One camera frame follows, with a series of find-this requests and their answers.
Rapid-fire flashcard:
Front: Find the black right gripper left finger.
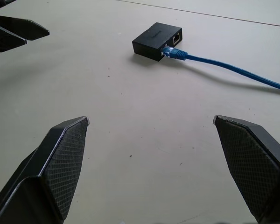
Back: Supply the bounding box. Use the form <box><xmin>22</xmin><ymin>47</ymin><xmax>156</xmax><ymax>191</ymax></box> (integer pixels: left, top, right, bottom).
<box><xmin>0</xmin><ymin>116</ymin><xmax>90</xmax><ymax>224</ymax></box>

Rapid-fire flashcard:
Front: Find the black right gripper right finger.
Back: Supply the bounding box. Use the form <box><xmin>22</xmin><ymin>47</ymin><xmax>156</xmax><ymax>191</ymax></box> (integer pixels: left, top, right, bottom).
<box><xmin>213</xmin><ymin>114</ymin><xmax>280</xmax><ymax>224</ymax></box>

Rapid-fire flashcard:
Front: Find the blue Ethernet cable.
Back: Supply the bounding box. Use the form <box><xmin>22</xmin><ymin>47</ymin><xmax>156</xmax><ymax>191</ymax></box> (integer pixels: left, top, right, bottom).
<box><xmin>161</xmin><ymin>45</ymin><xmax>280</xmax><ymax>93</ymax></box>

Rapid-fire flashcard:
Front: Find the black network adapter box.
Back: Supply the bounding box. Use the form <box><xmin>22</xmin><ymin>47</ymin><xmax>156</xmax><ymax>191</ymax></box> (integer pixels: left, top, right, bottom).
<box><xmin>132</xmin><ymin>22</ymin><xmax>183</xmax><ymax>63</ymax></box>

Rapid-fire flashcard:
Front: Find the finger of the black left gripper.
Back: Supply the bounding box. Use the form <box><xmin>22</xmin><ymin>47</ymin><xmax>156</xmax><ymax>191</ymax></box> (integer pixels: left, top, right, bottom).
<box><xmin>0</xmin><ymin>24</ymin><xmax>28</xmax><ymax>53</ymax></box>
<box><xmin>0</xmin><ymin>15</ymin><xmax>50</xmax><ymax>41</ymax></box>

